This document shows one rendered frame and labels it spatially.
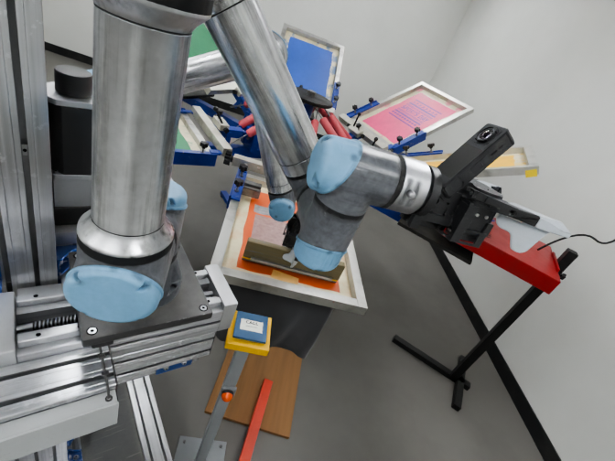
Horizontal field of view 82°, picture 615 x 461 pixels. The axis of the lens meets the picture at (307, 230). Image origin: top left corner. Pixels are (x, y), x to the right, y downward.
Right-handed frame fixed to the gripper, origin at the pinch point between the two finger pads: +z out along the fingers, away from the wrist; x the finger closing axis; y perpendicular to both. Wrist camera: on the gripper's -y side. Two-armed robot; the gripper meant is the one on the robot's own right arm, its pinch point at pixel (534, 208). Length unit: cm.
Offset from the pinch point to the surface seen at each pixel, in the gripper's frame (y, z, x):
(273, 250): 55, -21, -68
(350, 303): 62, 10, -54
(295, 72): 3, 0, -283
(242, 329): 66, -29, -38
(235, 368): 85, -27, -40
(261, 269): 64, -23, -68
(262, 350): 69, -23, -33
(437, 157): 18, 87, -164
